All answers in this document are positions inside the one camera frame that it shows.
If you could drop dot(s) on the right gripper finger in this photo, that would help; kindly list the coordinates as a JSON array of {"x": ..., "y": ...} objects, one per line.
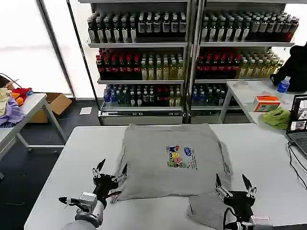
[
  {"x": 248, "y": 185},
  {"x": 220, "y": 184}
]

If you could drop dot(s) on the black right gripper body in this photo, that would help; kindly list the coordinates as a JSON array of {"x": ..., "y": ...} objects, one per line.
[{"x": 239, "y": 201}]

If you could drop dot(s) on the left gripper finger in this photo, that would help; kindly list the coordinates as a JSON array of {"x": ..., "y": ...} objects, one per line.
[
  {"x": 121, "y": 174},
  {"x": 100, "y": 166}
]

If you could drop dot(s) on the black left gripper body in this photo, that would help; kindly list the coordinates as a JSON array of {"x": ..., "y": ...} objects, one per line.
[{"x": 104, "y": 183}]

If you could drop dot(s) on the grey printed t-shirt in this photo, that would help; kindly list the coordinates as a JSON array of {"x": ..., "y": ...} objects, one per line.
[{"x": 172, "y": 153}]

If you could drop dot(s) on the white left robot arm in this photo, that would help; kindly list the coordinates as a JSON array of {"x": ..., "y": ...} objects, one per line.
[{"x": 84, "y": 219}]

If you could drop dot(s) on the white paper sheet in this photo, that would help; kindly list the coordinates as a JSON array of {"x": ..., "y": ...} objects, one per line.
[{"x": 85, "y": 110}]

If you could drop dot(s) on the green cloth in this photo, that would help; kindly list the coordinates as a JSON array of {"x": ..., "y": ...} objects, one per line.
[{"x": 277, "y": 118}]

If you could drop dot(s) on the brown cardboard box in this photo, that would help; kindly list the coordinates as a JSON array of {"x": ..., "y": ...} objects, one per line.
[{"x": 56, "y": 103}]

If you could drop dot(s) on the dark grey laptop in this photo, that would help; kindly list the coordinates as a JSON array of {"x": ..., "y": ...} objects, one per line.
[{"x": 298, "y": 119}]

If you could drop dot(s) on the orange and white box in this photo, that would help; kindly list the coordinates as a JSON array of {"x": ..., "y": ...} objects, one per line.
[{"x": 267, "y": 103}]

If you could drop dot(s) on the white side table with clothes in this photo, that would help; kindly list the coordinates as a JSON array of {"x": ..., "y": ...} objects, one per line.
[{"x": 36, "y": 101}]

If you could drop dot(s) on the purple cloth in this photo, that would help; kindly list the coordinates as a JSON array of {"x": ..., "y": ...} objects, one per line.
[{"x": 13, "y": 112}]

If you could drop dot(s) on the blue water bottle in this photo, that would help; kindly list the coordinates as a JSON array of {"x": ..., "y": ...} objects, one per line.
[{"x": 284, "y": 85}]

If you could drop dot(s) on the red cloth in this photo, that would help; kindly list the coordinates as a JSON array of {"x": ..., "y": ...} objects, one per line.
[{"x": 22, "y": 92}]

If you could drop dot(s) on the orange cloth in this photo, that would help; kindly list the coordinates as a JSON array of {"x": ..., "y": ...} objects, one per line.
[{"x": 18, "y": 97}]

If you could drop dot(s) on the shelf of bottles with pole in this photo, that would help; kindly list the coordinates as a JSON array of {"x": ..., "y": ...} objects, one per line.
[{"x": 141, "y": 60}]

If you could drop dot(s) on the pale yellow cloth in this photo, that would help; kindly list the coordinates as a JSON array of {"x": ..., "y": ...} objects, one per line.
[{"x": 3, "y": 100}]

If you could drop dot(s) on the black bag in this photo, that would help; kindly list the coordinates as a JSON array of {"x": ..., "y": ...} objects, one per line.
[{"x": 296, "y": 69}]

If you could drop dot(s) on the grey window frame post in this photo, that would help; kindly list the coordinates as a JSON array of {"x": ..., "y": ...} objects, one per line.
[{"x": 56, "y": 48}]

